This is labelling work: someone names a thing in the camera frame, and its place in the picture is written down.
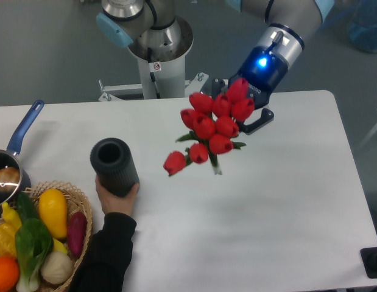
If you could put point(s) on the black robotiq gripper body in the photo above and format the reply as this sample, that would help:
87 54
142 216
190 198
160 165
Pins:
263 69

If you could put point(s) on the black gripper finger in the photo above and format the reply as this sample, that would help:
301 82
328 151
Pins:
266 117
217 86

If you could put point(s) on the red tulip bouquet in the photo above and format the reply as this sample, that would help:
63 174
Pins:
212 124

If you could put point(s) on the dark grey ribbed vase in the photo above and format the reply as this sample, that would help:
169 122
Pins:
113 163

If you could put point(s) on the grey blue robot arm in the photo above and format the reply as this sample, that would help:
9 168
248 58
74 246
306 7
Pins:
290 24

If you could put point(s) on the black sleeved forearm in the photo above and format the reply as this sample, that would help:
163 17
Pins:
108 256

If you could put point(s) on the person's hand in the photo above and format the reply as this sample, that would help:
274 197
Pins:
113 204

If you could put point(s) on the blue translucent bag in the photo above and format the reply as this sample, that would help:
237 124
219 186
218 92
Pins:
362 28

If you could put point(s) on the black device at table edge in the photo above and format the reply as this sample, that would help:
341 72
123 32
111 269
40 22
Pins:
369 259

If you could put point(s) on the woven wicker basket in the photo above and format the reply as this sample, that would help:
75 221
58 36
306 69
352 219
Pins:
76 202

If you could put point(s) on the purple eggplant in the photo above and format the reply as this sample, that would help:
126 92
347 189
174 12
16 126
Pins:
76 233

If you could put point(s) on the yellow squash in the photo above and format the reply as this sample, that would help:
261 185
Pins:
53 211

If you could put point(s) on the dark green cucumber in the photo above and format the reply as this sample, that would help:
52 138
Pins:
25 207

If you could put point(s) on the yellow banana piece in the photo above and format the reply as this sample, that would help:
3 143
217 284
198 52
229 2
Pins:
59 246

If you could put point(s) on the bread roll in pan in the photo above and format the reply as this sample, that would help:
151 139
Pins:
9 179

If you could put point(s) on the green bok choy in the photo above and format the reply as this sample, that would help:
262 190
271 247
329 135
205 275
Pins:
33 243

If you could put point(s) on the white garlic bulb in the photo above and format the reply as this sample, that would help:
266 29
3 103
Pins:
57 268

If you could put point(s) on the small yellow pepper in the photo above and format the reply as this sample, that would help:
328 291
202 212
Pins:
11 216

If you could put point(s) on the yellow bell pepper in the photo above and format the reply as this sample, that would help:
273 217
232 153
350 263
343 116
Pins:
7 240

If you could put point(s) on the orange fruit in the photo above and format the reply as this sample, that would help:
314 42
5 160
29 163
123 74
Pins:
9 273

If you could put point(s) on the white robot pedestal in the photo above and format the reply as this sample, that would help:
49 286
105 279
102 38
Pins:
161 58

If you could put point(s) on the blue handled saucepan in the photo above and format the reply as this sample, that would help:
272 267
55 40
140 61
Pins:
9 156

